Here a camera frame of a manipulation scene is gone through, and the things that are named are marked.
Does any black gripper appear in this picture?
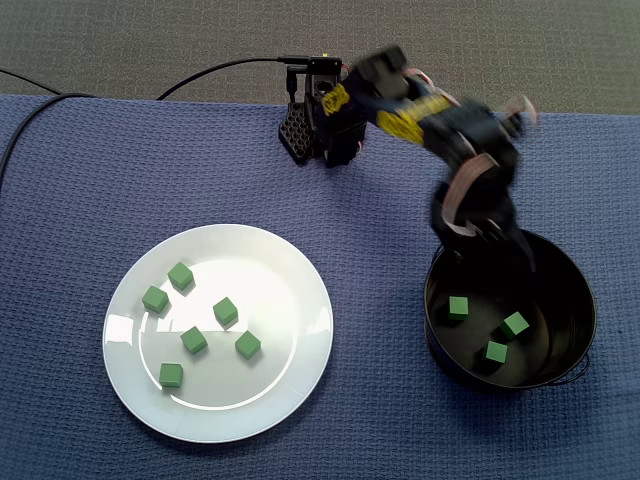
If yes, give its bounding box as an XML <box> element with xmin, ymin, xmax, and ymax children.
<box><xmin>430</xmin><ymin>143</ymin><xmax>539</xmax><ymax>275</ymax></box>

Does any black metal bucket container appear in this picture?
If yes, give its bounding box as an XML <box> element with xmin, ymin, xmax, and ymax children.
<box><xmin>423</xmin><ymin>225</ymin><xmax>598</xmax><ymax>394</ymax></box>

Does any white round plate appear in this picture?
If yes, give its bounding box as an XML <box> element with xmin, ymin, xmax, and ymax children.
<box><xmin>102</xmin><ymin>223</ymin><xmax>335</xmax><ymax>445</ymax></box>

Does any blue woven table cloth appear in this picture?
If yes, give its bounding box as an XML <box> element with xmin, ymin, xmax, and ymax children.
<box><xmin>0</xmin><ymin>93</ymin><xmax>640</xmax><ymax>480</ymax></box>

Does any pink gripper servo wire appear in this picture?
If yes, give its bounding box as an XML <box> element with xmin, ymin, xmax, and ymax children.
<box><xmin>442</xmin><ymin>152</ymin><xmax>501</xmax><ymax>237</ymax></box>

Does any pink wrist servo wire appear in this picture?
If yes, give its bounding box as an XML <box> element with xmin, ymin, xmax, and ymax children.
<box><xmin>497</xmin><ymin>93</ymin><xmax>540</xmax><ymax>129</ymax></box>

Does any white red elbow servo wire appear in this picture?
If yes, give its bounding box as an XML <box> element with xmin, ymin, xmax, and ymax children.
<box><xmin>402</xmin><ymin>64</ymin><xmax>461</xmax><ymax>109</ymax></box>

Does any short black robot cable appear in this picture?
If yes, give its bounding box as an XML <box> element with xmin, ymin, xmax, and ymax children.
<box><xmin>285</xmin><ymin>63</ymin><xmax>307</xmax><ymax>104</ymax></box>

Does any long black robot cable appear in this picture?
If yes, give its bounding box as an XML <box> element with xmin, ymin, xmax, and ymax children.
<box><xmin>155</xmin><ymin>53</ymin><xmax>314</xmax><ymax>101</ymax></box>

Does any thick black cable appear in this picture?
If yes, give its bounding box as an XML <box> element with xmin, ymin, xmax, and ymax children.
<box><xmin>0</xmin><ymin>92</ymin><xmax>94</xmax><ymax>176</ymax></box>

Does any thin black cable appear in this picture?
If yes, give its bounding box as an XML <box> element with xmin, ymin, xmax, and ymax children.
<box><xmin>0</xmin><ymin>67</ymin><xmax>61</xmax><ymax>96</ymax></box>

